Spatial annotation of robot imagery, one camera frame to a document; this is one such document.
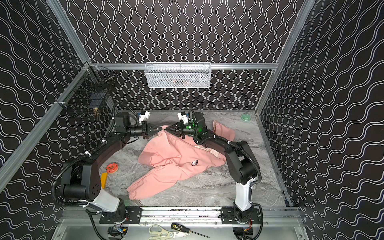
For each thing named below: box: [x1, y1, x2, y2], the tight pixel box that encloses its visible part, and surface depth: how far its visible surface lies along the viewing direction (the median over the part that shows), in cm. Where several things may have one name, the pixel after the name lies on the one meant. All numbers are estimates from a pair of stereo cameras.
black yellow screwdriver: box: [170, 222, 211, 239], surface depth 71 cm
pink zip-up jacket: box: [126, 121, 236, 200], surface depth 90 cm
